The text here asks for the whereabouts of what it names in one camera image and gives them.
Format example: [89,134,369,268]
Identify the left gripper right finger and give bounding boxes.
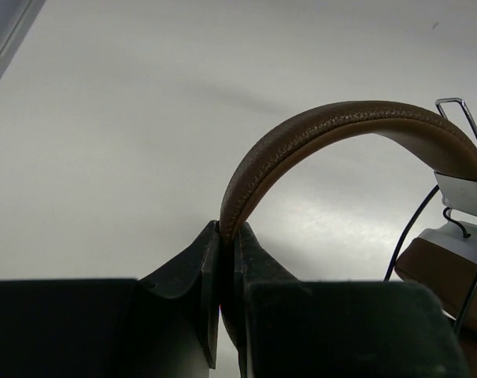
[234,225,469,377]

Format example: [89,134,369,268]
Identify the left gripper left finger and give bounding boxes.
[0,221,220,377]

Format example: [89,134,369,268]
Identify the brown silver headphones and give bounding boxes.
[220,101,477,377]

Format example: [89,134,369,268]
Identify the black headphone cable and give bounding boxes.
[382,184,477,328]

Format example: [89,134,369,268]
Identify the aluminium side rail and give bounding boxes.
[0,0,46,79]

